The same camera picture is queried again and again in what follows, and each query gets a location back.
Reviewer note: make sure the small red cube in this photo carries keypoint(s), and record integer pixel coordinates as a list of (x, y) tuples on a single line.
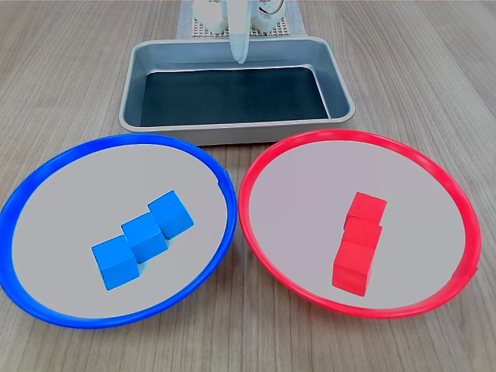
[(352, 269), (367, 207), (362, 232)]

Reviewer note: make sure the pale perforated base plate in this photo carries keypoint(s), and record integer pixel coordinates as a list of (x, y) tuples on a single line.
[(201, 33)]

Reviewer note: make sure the red-rimmed white plate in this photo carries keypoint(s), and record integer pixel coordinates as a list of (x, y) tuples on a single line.
[(294, 193)]

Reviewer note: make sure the small blue cube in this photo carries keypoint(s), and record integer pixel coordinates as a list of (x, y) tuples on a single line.
[(170, 214), (116, 263), (144, 237)]

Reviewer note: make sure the steel tray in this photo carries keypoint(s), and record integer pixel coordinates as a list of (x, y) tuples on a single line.
[(232, 133)]

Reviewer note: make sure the black tray mat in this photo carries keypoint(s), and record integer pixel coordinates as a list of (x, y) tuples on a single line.
[(232, 97)]

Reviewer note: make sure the blue-rimmed white plate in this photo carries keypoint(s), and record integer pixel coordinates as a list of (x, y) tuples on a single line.
[(77, 193)]

